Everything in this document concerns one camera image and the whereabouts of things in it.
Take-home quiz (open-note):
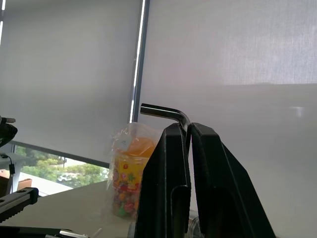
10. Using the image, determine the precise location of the ribbed black finger of the left gripper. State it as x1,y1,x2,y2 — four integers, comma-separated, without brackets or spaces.
0,187,40,223

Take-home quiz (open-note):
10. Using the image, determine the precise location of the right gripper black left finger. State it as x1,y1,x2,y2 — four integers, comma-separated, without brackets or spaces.
135,122,192,238

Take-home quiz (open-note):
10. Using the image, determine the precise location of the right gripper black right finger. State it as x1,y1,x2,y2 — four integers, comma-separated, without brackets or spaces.
190,122,277,238

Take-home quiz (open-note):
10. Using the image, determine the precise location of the dark steel L-shaped hex key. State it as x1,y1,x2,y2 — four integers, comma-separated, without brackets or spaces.
140,103,192,141

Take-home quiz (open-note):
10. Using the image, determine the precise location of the black hex key holder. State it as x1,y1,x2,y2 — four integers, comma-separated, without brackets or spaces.
0,225,73,238

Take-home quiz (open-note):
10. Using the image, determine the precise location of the brown cardboard box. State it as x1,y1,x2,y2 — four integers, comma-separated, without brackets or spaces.
17,178,33,190

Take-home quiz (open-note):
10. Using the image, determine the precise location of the colourful candy jar orange lid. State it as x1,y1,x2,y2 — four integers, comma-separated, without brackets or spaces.
112,137,156,219

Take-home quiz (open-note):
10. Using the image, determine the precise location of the clear glass jar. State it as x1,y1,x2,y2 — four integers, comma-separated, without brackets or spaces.
187,215,203,238

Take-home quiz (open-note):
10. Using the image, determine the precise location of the clear plastic bag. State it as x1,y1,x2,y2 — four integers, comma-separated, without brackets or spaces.
106,121,163,220

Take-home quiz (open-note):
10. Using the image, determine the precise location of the black rounded robot part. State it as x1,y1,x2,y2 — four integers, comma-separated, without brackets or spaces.
0,115,18,150

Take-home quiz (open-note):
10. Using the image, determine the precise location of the grey roller blind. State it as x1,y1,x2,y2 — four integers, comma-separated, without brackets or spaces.
138,0,317,119
0,0,145,169

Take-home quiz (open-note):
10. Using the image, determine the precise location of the black cable with plug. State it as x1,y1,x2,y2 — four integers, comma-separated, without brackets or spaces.
0,154,16,179

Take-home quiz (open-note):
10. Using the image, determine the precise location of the dark window frame post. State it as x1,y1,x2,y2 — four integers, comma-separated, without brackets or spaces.
129,0,151,123

